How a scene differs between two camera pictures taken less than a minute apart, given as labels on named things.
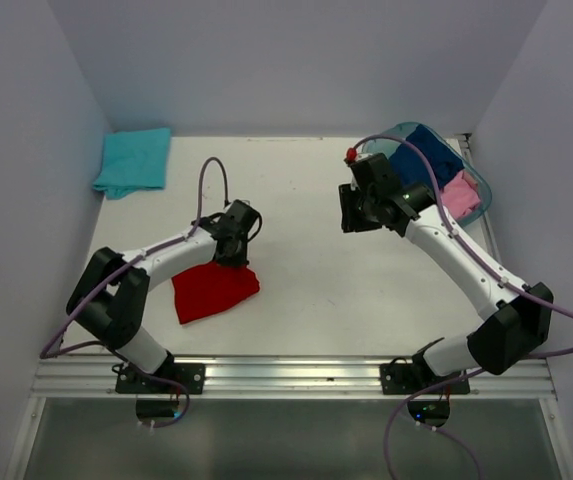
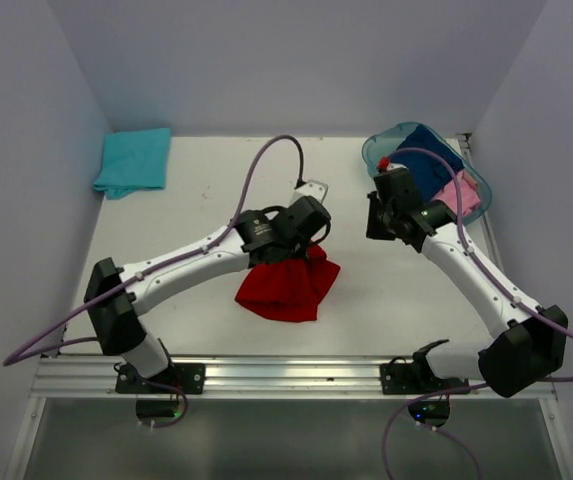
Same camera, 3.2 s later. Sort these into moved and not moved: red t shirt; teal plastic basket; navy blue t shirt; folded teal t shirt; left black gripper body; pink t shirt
Moved: red t shirt; left black gripper body
Not moved: teal plastic basket; navy blue t shirt; folded teal t shirt; pink t shirt
